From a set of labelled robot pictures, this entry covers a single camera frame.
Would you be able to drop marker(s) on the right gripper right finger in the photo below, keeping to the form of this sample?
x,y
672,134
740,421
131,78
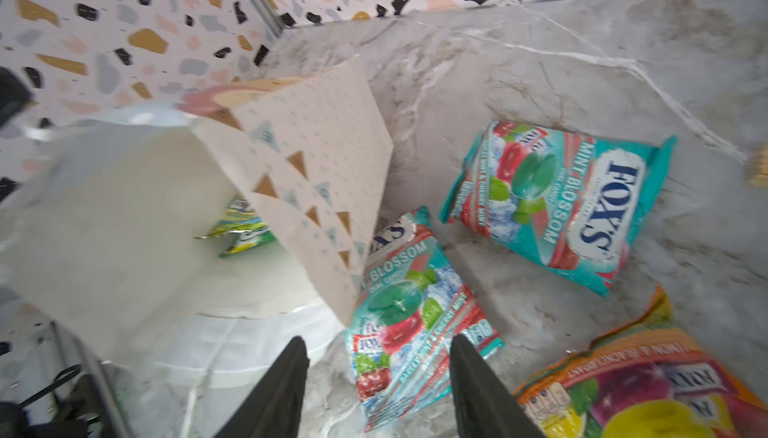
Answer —
x,y
483,406

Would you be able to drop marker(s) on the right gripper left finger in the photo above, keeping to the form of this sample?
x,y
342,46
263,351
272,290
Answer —
x,y
274,407

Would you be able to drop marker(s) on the teal Fox's candy packet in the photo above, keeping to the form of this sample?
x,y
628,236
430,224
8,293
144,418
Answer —
x,y
571,203
412,304

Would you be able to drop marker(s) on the orange snack packet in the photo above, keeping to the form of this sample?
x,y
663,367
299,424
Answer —
x,y
646,378

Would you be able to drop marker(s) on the white paper bag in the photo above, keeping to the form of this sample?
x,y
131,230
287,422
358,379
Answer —
x,y
188,242

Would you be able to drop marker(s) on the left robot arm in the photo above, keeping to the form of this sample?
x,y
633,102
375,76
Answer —
x,y
70,406

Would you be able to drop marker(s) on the green snack packet in bag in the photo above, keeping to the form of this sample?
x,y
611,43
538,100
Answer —
x,y
243,225

